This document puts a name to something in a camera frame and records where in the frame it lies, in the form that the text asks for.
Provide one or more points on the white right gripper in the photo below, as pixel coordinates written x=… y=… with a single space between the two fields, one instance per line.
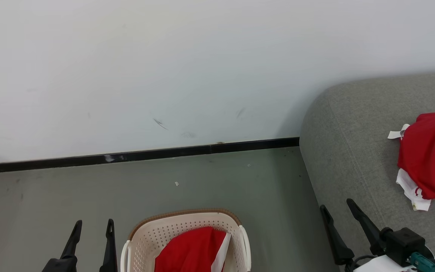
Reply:
x=383 y=265

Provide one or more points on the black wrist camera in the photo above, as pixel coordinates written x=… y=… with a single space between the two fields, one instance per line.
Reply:
x=57 y=266
x=404 y=241

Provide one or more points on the teal right camera plug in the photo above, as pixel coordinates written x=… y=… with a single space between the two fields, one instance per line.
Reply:
x=423 y=262

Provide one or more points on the grey fabric sofa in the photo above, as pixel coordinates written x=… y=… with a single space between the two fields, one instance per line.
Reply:
x=353 y=151

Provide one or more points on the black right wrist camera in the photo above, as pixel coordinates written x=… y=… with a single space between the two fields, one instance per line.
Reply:
x=404 y=241

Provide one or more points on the red and white garment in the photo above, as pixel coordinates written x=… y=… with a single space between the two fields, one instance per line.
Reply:
x=191 y=253
x=429 y=158

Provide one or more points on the cream perforated laundry basket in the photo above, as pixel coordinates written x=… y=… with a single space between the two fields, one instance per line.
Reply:
x=149 y=238

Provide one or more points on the black wall baseboard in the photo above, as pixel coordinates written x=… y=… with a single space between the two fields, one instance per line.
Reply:
x=127 y=156

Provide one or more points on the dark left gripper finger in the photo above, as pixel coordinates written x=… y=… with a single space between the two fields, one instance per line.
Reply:
x=73 y=241
x=109 y=245

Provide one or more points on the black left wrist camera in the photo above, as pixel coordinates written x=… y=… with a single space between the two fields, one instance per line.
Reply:
x=57 y=266

